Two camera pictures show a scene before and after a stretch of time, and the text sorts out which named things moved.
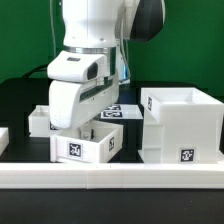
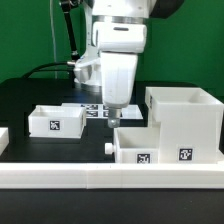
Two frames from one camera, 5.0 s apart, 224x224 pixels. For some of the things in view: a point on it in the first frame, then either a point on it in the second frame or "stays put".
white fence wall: [112, 175] stays put
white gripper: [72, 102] to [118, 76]
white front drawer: [67, 146] to [136, 145]
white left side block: [4, 139] stays put
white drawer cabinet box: [181, 125] stays put
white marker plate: [122, 112] stays put
